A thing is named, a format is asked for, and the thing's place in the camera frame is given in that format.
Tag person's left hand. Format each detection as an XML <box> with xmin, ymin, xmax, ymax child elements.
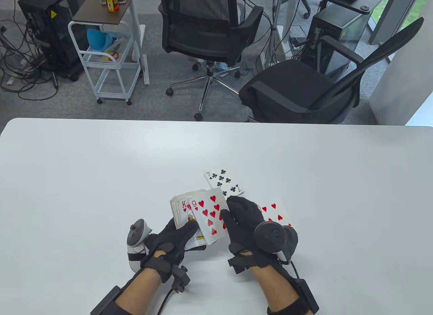
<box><xmin>140</xmin><ymin>218</ymin><xmax>207</xmax><ymax>283</ymax></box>

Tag person's right hand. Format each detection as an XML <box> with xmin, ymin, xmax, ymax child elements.
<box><xmin>220</xmin><ymin>196</ymin><xmax>295</xmax><ymax>279</ymax></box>

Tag red hearts playing card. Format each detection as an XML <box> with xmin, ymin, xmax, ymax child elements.
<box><xmin>188</xmin><ymin>187</ymin><xmax>230</xmax><ymax>245</ymax></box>
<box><xmin>255</xmin><ymin>197</ymin><xmax>292</xmax><ymax>227</ymax></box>

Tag black clubs playing card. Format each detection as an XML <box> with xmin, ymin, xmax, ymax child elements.
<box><xmin>203</xmin><ymin>162</ymin><xmax>244</xmax><ymax>198</ymax></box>

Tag person's left forearm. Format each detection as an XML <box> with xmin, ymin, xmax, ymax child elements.
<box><xmin>115</xmin><ymin>269</ymin><xmax>161</xmax><ymax>315</ymax></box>

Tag person's right forearm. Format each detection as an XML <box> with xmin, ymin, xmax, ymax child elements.
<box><xmin>250</xmin><ymin>266</ymin><xmax>301</xmax><ymax>315</ymax></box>

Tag grey left hand controller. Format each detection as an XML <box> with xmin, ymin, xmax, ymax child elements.
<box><xmin>127</xmin><ymin>219</ymin><xmax>153</xmax><ymax>271</ymax></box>

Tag black padded office chair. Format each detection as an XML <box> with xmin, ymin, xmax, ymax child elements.
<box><xmin>238</xmin><ymin>17</ymin><xmax>425</xmax><ymax>124</ymax></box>

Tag black mesh back office chair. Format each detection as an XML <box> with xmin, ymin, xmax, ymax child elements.
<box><xmin>157</xmin><ymin>0</ymin><xmax>264</xmax><ymax>122</ymax></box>

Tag blue plastic bowl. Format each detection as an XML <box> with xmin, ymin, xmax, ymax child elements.
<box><xmin>87</xmin><ymin>28</ymin><xmax>119</xmax><ymax>53</ymax></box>

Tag black chair base with casters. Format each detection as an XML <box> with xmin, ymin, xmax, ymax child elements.
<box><xmin>299</xmin><ymin>0</ymin><xmax>328</xmax><ymax>20</ymax></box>

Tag black glass side computer tower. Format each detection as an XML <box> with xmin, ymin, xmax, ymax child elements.
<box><xmin>299</xmin><ymin>5</ymin><xmax>371</xmax><ymax>83</ymax></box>

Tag black computer tower yellow sticker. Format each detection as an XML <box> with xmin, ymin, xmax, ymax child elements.
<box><xmin>18</xmin><ymin>0</ymin><xmax>92</xmax><ymax>81</ymax></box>

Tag brown top white side table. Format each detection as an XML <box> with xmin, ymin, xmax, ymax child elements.
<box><xmin>72</xmin><ymin>0</ymin><xmax>150</xmax><ymax>86</ymax></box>

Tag dark office desk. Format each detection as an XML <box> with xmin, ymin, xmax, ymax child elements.
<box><xmin>299</xmin><ymin>0</ymin><xmax>385</xmax><ymax>14</ymax></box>

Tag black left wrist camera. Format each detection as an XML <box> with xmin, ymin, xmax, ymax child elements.
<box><xmin>170</xmin><ymin>265</ymin><xmax>191</xmax><ymax>293</ymax></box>

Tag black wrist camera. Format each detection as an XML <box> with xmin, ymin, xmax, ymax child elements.
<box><xmin>170</xmin><ymin>265</ymin><xmax>191</xmax><ymax>293</ymax></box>
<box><xmin>227</xmin><ymin>256</ymin><xmax>252</xmax><ymax>275</ymax></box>

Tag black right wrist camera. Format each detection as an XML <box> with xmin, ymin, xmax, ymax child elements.
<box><xmin>227</xmin><ymin>256</ymin><xmax>252</xmax><ymax>275</ymax></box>

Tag black left glove cable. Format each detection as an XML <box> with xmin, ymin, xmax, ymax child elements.
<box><xmin>156</xmin><ymin>288</ymin><xmax>175</xmax><ymax>315</ymax></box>

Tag black glove cable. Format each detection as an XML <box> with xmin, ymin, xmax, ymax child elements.
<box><xmin>156</xmin><ymin>288</ymin><xmax>175</xmax><ymax>315</ymax></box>
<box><xmin>288</xmin><ymin>261</ymin><xmax>301</xmax><ymax>282</ymax></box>

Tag black right glove cable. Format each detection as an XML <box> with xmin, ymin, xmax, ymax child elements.
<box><xmin>288</xmin><ymin>261</ymin><xmax>301</xmax><ymax>282</ymax></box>

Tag black left forearm strap pack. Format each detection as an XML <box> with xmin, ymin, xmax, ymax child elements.
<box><xmin>90</xmin><ymin>286</ymin><xmax>136</xmax><ymax>315</ymax></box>

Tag black forearm strap pack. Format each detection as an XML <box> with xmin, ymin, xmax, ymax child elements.
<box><xmin>90</xmin><ymin>286</ymin><xmax>136</xmax><ymax>315</ymax></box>
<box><xmin>267</xmin><ymin>278</ymin><xmax>320</xmax><ymax>315</ymax></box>

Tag black right forearm strap pack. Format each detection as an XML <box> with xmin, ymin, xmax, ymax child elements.
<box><xmin>267</xmin><ymin>278</ymin><xmax>320</xmax><ymax>315</ymax></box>

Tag white wire rolling cart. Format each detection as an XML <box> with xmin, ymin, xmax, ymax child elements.
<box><xmin>68</xmin><ymin>21</ymin><xmax>142</xmax><ymax>106</ymax></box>

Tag tangle of black floor cables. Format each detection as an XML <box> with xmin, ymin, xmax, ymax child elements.
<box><xmin>0</xmin><ymin>19</ymin><xmax>61</xmax><ymax>100</ymax></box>

